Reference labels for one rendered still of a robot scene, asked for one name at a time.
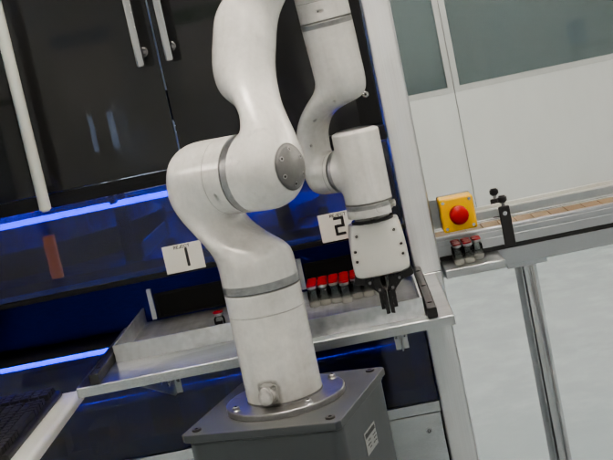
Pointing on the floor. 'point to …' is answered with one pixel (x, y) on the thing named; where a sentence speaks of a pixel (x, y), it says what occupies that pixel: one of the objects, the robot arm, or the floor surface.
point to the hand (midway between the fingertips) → (389, 301)
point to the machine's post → (417, 217)
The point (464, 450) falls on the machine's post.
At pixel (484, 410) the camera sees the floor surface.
